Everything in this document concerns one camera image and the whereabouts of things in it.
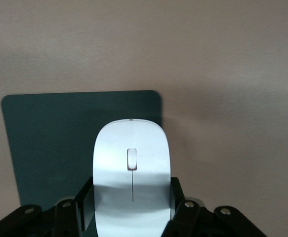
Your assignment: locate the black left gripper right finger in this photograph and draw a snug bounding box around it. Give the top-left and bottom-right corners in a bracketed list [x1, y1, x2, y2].
[163, 176, 204, 237]

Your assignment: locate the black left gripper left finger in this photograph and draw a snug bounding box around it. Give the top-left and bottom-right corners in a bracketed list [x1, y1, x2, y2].
[47, 176, 95, 237]

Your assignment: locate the white computer mouse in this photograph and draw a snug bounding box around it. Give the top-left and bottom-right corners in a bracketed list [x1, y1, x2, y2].
[93, 118, 172, 237]

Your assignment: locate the black mouse pad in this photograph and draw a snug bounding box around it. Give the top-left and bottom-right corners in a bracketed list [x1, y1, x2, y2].
[0, 90, 165, 237]

